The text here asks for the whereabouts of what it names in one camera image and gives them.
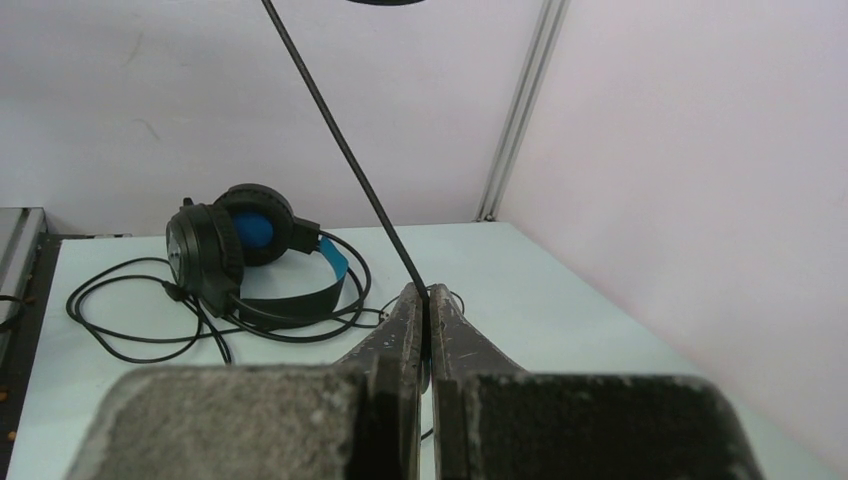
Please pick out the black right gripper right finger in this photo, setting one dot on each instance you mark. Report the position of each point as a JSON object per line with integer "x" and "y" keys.
{"x": 495, "y": 420}

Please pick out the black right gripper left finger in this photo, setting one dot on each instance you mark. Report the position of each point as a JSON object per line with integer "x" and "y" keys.
{"x": 357, "y": 418}

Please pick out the blue black headphones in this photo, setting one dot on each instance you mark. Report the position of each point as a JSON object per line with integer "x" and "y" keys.
{"x": 211, "y": 245}

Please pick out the aluminium frame rail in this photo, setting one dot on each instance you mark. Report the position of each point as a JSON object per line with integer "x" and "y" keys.
{"x": 543, "y": 43}

